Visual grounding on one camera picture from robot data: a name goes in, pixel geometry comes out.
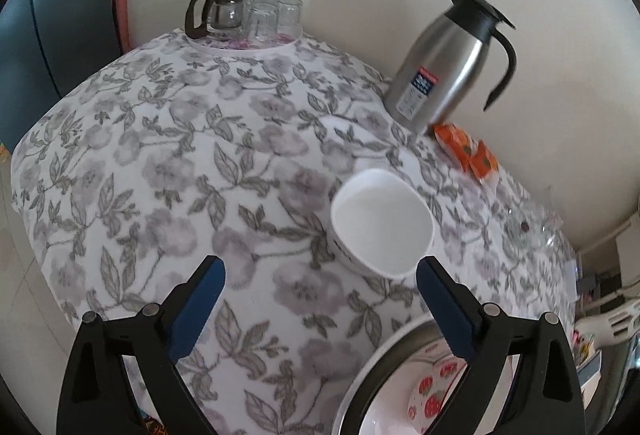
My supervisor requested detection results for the grey floral tablecloth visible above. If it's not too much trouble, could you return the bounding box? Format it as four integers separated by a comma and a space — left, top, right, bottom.
10, 28, 576, 435

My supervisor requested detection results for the blue refrigerator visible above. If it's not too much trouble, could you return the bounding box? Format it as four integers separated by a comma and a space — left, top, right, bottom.
0, 0, 126, 146

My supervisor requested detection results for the orange snack packet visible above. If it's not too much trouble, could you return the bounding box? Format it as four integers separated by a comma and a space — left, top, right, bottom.
434, 122, 476, 166
467, 140, 501, 182

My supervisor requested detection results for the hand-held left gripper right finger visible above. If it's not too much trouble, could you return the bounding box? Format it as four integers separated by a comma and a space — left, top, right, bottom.
416, 255, 586, 435

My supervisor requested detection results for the small white bowl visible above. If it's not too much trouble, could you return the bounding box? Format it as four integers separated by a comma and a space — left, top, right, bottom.
330, 168, 435, 280

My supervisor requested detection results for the stainless steel thermos jug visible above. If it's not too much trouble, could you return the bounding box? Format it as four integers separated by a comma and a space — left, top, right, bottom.
384, 0, 518, 136

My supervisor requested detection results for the strawberry-print bowl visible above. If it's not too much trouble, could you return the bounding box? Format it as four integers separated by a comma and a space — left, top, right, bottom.
407, 346, 501, 435

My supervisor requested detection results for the glass teapot black handle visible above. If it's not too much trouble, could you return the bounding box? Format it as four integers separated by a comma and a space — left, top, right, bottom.
185, 0, 250, 39

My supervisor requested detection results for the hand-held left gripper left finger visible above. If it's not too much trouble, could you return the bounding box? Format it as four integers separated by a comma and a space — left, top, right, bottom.
56, 255, 227, 435

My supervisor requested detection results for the clear glass mug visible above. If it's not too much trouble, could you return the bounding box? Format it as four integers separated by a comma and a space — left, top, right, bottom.
505, 185, 571, 252

